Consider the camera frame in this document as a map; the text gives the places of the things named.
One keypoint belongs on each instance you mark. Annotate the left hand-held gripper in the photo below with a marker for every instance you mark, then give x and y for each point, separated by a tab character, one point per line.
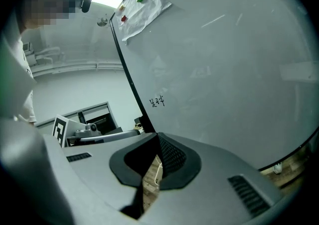
59	129

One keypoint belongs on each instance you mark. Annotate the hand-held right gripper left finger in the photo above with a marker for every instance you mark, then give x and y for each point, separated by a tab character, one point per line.
99	181

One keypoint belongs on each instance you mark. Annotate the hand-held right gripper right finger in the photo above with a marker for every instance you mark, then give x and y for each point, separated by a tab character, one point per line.
211	194

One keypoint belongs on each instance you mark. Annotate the large glass whiteboard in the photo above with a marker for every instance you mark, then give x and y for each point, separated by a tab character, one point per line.
224	69

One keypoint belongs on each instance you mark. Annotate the dark window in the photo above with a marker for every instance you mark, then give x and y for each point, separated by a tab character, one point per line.
99	119

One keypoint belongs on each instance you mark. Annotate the white shoe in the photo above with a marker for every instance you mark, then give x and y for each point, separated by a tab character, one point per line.
277	168

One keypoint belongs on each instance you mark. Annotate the person's white shirt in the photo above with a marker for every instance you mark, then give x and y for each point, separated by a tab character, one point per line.
30	109

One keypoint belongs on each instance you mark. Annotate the round ceiling smoke detector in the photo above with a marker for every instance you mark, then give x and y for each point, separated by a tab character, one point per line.
102	22

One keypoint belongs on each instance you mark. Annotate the large red round magnet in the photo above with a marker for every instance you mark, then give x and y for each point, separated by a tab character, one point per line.
123	18

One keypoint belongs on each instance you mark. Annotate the crumpled printed paper sheet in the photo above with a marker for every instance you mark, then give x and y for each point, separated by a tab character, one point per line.
144	17

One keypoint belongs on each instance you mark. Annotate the yellow round magnet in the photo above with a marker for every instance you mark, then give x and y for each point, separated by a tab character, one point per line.
121	7

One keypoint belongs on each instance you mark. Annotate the person's head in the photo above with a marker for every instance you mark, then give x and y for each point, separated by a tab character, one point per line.
49	0

